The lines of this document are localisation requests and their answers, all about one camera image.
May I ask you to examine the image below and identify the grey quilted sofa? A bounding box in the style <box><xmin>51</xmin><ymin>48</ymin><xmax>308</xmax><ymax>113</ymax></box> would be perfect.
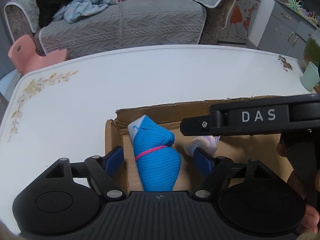
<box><xmin>4</xmin><ymin>0</ymin><xmax>235</xmax><ymax>59</ymax></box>

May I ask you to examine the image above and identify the person right hand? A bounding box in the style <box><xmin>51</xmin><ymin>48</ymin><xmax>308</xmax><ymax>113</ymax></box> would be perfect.
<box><xmin>276</xmin><ymin>139</ymin><xmax>319</xmax><ymax>234</ymax></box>

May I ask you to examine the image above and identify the grey drawer cabinet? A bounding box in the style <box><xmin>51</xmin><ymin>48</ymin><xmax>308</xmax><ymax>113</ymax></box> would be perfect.
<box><xmin>258</xmin><ymin>0</ymin><xmax>317</xmax><ymax>60</ymax></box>

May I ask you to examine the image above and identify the mint green plastic cup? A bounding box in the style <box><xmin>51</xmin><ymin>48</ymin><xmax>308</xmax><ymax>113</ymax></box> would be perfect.
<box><xmin>300</xmin><ymin>61</ymin><xmax>319</xmax><ymax>90</ymax></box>

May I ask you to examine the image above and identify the light blue clothing heap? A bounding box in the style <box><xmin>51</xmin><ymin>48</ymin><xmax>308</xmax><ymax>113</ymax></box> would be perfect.
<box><xmin>52</xmin><ymin>0</ymin><xmax>118</xmax><ymax>24</ymax></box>

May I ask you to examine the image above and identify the pink plastic child chair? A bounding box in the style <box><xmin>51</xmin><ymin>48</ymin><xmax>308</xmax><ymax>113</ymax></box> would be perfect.
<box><xmin>8</xmin><ymin>35</ymin><xmax>67</xmax><ymax>75</ymax></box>

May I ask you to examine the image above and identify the decorated white fridge door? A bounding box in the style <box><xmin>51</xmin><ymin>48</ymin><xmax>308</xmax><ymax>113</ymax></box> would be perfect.
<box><xmin>218</xmin><ymin>0</ymin><xmax>261</xmax><ymax>44</ymax></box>

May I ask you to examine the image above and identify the glass fish tank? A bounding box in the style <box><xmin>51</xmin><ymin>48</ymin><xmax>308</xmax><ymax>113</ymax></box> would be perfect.
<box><xmin>303</xmin><ymin>29</ymin><xmax>320</xmax><ymax>69</ymax></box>

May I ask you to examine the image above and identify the light blue sock braided tie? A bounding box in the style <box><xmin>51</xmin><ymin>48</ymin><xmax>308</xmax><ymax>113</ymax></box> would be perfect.
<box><xmin>183</xmin><ymin>135</ymin><xmax>220</xmax><ymax>157</ymax></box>

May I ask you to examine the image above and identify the blue sock bundle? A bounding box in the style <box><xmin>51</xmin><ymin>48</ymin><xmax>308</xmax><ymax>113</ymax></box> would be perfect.
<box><xmin>127</xmin><ymin>115</ymin><xmax>181</xmax><ymax>192</ymax></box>

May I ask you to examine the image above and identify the shallow cardboard box tray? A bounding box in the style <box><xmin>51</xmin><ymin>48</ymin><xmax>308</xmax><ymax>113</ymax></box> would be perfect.
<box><xmin>105</xmin><ymin>100</ymin><xmax>293</xmax><ymax>193</ymax></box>

